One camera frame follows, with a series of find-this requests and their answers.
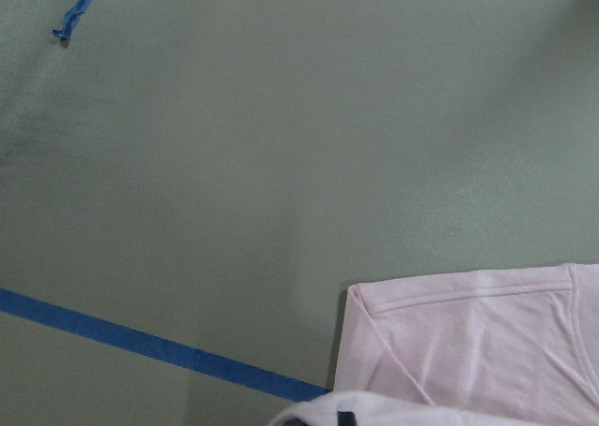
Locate pink Snoopy T-shirt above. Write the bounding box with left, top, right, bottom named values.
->
left=275, top=263, right=598, bottom=425

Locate long blue tape line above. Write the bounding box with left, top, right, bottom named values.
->
left=1, top=289, right=329, bottom=402

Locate crossing blue tape line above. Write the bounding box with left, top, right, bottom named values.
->
left=52, top=0, right=93, bottom=42

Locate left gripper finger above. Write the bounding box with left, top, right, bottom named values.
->
left=337, top=411, right=356, bottom=426

